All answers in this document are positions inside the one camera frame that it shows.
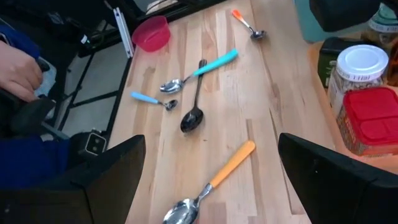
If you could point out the person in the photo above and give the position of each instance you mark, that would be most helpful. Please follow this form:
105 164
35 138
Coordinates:
28 161

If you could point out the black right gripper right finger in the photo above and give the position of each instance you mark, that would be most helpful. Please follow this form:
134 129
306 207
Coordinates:
335 193

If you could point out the white aluminium extrusion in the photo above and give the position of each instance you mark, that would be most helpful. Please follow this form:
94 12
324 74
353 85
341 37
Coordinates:
124 31

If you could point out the red-lidded spice container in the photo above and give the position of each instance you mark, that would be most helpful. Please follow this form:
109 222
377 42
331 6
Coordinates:
370 121

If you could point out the pink plastic bowl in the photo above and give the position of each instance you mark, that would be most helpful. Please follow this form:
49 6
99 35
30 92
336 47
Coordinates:
150 34

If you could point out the small glass jar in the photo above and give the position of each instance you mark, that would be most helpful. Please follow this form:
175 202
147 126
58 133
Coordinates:
384 25

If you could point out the black chair armrest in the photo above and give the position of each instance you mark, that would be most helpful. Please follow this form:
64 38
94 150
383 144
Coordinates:
31 115

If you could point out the bagel seasoning jar white lid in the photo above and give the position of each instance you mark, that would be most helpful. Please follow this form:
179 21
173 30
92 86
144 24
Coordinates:
357 68

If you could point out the green plastic bin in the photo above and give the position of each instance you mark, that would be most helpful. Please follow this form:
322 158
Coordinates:
303 21

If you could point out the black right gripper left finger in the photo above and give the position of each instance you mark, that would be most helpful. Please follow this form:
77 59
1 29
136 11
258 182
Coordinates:
77 193

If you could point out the person's hand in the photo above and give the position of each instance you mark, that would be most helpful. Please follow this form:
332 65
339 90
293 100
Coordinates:
18 71

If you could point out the small black camera box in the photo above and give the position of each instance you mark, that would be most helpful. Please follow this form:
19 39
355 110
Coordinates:
94 143

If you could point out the black metal spoon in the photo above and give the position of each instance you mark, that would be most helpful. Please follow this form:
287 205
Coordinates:
192 119

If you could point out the orange translucent plastic bin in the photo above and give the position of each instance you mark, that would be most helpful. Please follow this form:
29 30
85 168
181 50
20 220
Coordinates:
320 102

